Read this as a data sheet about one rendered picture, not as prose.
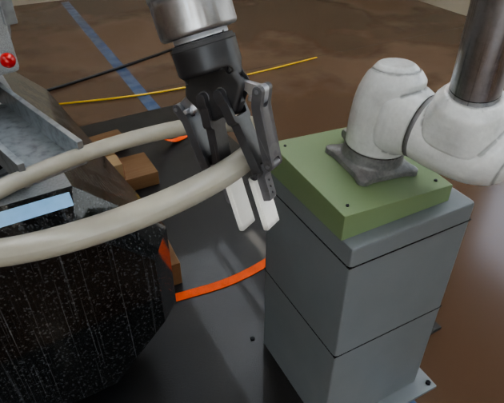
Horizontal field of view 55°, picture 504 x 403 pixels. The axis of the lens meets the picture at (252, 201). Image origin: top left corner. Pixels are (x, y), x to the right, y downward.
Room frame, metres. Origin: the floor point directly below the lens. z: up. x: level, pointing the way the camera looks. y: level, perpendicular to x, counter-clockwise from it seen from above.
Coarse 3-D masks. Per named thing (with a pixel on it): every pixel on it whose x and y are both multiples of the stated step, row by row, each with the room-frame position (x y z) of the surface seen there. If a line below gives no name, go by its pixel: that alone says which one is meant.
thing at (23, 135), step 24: (0, 96) 1.04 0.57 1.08; (0, 120) 0.95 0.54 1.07; (24, 120) 0.95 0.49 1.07; (48, 120) 0.86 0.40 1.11; (0, 144) 0.77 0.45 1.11; (24, 144) 0.85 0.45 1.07; (48, 144) 0.85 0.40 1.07; (72, 144) 0.79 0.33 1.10; (24, 168) 0.71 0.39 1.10; (72, 168) 0.76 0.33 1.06
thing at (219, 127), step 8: (200, 96) 0.52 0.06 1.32; (200, 104) 0.52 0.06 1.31; (208, 104) 0.52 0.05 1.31; (200, 112) 0.52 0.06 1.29; (208, 112) 0.52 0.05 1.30; (208, 120) 0.51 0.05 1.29; (216, 120) 0.52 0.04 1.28; (224, 120) 0.53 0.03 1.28; (208, 128) 0.51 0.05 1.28; (216, 128) 0.52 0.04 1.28; (224, 128) 0.53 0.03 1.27; (208, 136) 0.52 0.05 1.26; (216, 136) 0.51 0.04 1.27; (224, 136) 0.53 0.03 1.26; (216, 144) 0.51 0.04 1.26; (224, 144) 0.52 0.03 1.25; (216, 152) 0.51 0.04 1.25; (224, 152) 0.52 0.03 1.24; (216, 160) 0.51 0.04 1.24
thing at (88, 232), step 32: (160, 128) 0.81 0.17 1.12; (64, 160) 0.75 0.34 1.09; (224, 160) 0.48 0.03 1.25; (0, 192) 0.65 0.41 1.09; (160, 192) 0.42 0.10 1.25; (192, 192) 0.42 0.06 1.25; (64, 224) 0.38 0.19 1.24; (96, 224) 0.38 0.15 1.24; (128, 224) 0.38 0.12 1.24; (0, 256) 0.36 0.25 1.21; (32, 256) 0.36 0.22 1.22
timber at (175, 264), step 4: (172, 248) 1.58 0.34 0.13; (172, 252) 1.55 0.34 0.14; (172, 256) 1.53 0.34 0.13; (176, 256) 1.53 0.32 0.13; (172, 260) 1.50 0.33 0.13; (176, 260) 1.50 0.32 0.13; (172, 264) 1.48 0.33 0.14; (176, 264) 1.48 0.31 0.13; (172, 268) 1.47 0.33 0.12; (176, 268) 1.48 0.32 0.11; (180, 268) 1.49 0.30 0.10; (172, 272) 1.47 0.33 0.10; (176, 272) 1.48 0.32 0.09; (180, 272) 1.49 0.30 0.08; (176, 276) 1.48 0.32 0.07; (180, 276) 1.49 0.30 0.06; (176, 280) 1.48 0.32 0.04; (180, 280) 1.48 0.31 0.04; (176, 284) 1.48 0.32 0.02
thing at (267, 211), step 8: (256, 184) 0.48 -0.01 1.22; (256, 192) 0.47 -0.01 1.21; (256, 200) 0.47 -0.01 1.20; (272, 200) 0.49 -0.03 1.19; (264, 208) 0.47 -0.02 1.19; (272, 208) 0.48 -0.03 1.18; (264, 216) 0.47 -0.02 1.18; (272, 216) 0.48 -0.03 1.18; (264, 224) 0.46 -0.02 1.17; (272, 224) 0.47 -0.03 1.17
